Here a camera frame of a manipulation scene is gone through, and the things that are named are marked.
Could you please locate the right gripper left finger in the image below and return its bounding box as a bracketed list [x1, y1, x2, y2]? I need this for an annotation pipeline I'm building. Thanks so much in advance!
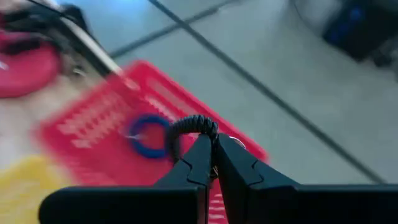
[39, 133, 215, 224]

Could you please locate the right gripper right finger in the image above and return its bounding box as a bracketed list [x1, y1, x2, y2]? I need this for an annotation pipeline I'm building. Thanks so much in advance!
[216, 133, 398, 224]

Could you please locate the purple spiral coil keychain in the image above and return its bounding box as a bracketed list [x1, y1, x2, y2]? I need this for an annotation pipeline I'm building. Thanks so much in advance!
[127, 113, 172, 160]

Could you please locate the red plastic basket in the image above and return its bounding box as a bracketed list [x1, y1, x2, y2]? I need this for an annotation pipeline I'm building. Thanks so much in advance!
[35, 60, 270, 224]

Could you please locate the black spiral coil keychain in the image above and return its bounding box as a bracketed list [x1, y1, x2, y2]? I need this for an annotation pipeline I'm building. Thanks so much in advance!
[166, 114, 247, 181]

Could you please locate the red desk lamp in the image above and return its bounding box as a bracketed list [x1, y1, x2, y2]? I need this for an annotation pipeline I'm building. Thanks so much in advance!
[0, 30, 62, 100]

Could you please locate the yellow plastic basket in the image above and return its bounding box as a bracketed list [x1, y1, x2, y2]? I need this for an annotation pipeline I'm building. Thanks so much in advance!
[0, 154, 80, 224]

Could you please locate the black case with blue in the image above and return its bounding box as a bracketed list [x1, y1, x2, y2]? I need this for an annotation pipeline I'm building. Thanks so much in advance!
[322, 0, 398, 65]

